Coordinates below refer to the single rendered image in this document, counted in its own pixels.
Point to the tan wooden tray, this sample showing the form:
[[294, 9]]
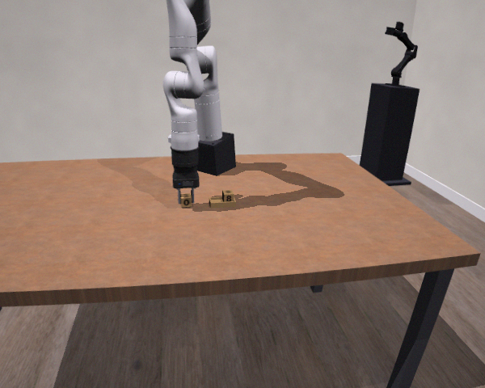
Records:
[[217, 202]]

